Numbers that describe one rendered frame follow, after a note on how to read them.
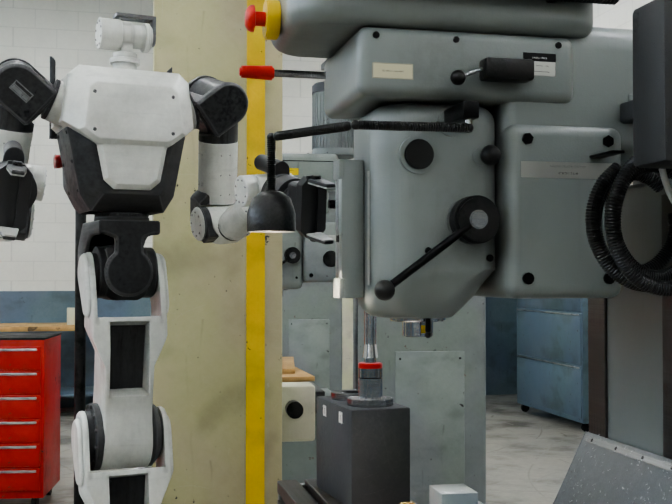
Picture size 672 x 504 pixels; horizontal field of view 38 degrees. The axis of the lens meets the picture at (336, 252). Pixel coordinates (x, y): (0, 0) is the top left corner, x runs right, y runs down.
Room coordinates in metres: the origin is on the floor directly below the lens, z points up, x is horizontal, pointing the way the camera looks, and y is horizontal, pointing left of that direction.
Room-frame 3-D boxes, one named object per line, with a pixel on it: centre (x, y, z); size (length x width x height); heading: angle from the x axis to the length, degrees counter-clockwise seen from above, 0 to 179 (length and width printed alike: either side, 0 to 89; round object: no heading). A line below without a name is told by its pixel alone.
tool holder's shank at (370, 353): (1.90, -0.07, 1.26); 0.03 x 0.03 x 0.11
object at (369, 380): (1.90, -0.07, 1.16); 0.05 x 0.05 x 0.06
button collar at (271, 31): (1.46, 0.10, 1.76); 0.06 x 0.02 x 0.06; 13
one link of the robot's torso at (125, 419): (2.11, 0.46, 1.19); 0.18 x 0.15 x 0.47; 116
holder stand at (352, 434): (1.95, -0.05, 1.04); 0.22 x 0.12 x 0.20; 19
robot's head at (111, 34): (2.09, 0.46, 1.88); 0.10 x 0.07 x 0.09; 116
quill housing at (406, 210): (1.52, -0.13, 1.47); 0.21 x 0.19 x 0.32; 13
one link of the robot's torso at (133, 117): (2.15, 0.48, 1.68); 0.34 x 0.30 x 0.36; 116
